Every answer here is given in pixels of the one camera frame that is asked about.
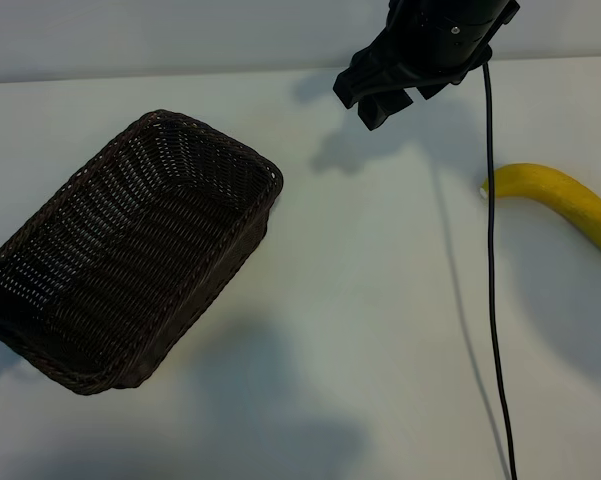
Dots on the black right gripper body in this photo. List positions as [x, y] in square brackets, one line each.
[445, 35]

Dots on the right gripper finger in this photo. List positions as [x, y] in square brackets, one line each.
[367, 77]
[382, 110]

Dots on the yellow banana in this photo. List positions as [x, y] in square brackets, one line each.
[555, 187]

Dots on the dark brown wicker basket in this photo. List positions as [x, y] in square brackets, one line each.
[130, 240]

